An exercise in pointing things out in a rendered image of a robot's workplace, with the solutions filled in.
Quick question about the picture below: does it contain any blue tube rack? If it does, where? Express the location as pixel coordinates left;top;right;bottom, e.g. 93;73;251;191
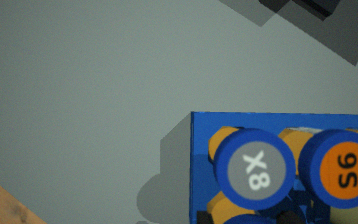
189;112;358;224

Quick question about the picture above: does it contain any grey bench mat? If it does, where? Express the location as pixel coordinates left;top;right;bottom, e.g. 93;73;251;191
0;0;358;224

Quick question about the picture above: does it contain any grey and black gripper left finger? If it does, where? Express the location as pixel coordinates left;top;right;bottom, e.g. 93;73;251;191
196;211;214;224

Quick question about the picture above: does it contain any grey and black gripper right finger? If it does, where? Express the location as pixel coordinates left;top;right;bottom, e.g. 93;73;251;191
276;211;306;224

